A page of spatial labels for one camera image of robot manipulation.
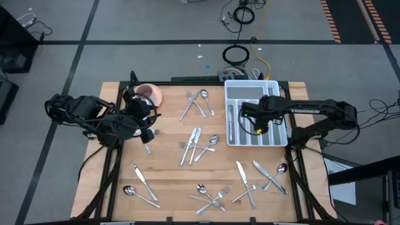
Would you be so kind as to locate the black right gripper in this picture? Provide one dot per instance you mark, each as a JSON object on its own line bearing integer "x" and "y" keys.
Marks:
{"x": 269, "y": 109}

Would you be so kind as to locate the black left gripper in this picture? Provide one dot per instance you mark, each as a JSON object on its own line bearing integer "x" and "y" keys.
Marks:
{"x": 137, "y": 107}

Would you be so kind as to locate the silver fork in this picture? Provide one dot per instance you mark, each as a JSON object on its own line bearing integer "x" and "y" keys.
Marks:
{"x": 147, "y": 149}
{"x": 157, "y": 131}
{"x": 204, "y": 208}
{"x": 240, "y": 197}
{"x": 200, "y": 109}
{"x": 206, "y": 149}

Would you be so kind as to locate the silver table knife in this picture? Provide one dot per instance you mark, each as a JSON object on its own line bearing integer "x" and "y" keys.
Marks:
{"x": 265, "y": 173}
{"x": 230, "y": 125}
{"x": 197, "y": 137}
{"x": 140, "y": 175}
{"x": 242, "y": 173}
{"x": 187, "y": 109}
{"x": 191, "y": 139}

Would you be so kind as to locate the silver spoon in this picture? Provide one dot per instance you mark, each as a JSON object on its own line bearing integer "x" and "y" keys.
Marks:
{"x": 214, "y": 139}
{"x": 128, "y": 190}
{"x": 202, "y": 188}
{"x": 282, "y": 168}
{"x": 204, "y": 93}

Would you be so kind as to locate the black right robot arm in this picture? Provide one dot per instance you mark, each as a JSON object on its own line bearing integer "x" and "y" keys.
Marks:
{"x": 312, "y": 110}

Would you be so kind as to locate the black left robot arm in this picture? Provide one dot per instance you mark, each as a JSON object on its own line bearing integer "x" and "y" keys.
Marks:
{"x": 115, "y": 126}

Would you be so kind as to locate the white cutlery tray grey liners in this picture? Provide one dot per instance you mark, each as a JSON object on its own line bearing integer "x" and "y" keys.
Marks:
{"x": 247, "y": 92}

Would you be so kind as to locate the pink plate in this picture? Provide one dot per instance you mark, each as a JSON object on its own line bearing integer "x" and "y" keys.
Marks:
{"x": 157, "y": 93}

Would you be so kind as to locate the white mug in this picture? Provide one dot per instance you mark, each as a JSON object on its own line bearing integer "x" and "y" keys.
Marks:
{"x": 148, "y": 90}

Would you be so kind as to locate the grey power strip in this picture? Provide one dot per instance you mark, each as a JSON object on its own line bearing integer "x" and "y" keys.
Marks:
{"x": 226, "y": 76}

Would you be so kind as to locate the silver knife foreground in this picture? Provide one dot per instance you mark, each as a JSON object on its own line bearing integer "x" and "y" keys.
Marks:
{"x": 197, "y": 198}

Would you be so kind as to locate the white paper sheet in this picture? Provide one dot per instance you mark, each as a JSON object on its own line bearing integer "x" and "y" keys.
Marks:
{"x": 343, "y": 193}

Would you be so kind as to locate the black beam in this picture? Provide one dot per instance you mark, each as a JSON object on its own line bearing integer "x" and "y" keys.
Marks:
{"x": 359, "y": 175}

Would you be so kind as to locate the black mat orange striped edges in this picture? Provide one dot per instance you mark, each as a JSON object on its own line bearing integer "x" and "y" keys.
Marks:
{"x": 350, "y": 18}

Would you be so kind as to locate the black box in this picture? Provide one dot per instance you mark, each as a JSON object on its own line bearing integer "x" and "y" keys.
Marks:
{"x": 6, "y": 100}

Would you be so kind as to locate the black cabinet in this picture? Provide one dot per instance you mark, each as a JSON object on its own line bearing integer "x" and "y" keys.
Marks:
{"x": 12, "y": 34}

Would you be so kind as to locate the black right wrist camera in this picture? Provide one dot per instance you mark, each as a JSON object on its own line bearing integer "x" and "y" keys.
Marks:
{"x": 250, "y": 111}

